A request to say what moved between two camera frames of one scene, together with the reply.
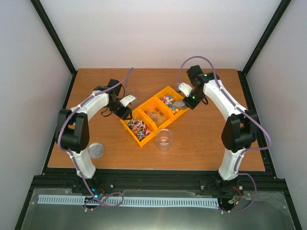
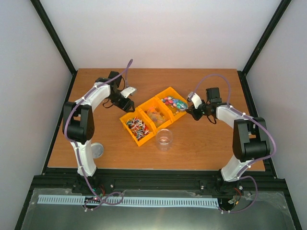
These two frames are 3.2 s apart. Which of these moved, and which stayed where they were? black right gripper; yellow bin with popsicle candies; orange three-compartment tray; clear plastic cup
Moved: black right gripper
Stayed: yellow bin with popsicle candies; orange three-compartment tray; clear plastic cup
